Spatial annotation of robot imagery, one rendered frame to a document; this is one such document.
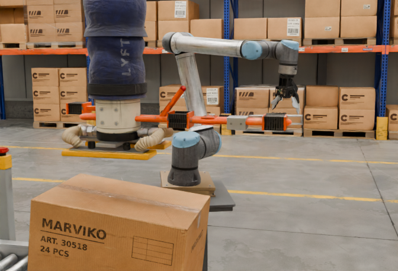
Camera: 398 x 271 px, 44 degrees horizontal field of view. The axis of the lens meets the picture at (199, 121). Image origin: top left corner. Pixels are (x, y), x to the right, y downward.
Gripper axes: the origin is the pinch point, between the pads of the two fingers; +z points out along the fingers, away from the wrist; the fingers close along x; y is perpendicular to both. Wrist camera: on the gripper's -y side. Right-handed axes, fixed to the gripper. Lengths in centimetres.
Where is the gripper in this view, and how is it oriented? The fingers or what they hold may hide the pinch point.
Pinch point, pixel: (285, 112)
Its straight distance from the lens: 259.9
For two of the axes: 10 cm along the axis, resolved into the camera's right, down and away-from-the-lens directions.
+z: -0.5, 9.8, 2.0
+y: -5.9, 1.3, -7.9
